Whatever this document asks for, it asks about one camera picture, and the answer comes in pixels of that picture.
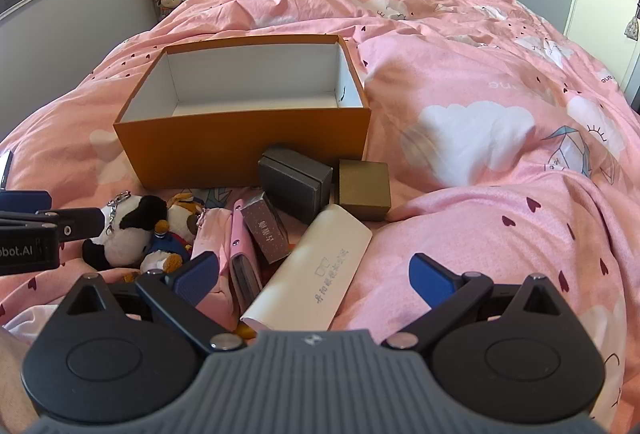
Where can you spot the pink cloth pouch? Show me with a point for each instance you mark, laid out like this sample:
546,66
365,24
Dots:
212,229

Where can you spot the orange cardboard box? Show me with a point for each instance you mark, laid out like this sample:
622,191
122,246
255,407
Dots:
225,149

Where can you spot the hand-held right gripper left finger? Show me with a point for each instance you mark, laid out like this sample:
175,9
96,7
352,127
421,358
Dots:
197,276

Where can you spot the brown printed small box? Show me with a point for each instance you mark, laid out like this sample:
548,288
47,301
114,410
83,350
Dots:
267,234

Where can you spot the dark grey box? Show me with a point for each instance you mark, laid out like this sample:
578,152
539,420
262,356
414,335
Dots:
295,184

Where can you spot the gold gift box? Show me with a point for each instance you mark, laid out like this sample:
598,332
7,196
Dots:
362,189

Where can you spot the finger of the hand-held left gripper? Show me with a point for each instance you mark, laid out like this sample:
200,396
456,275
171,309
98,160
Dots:
80,221
25,201

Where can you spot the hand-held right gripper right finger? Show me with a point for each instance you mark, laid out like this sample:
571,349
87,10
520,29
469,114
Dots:
432,279

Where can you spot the pink handheld device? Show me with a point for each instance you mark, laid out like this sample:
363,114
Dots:
239,234

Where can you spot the pink printed duvet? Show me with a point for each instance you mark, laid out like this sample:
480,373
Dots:
450,64

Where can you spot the orange plush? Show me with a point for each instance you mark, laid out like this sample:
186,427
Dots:
180,219

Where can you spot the white glasses case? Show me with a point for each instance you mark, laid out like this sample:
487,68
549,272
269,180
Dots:
310,274

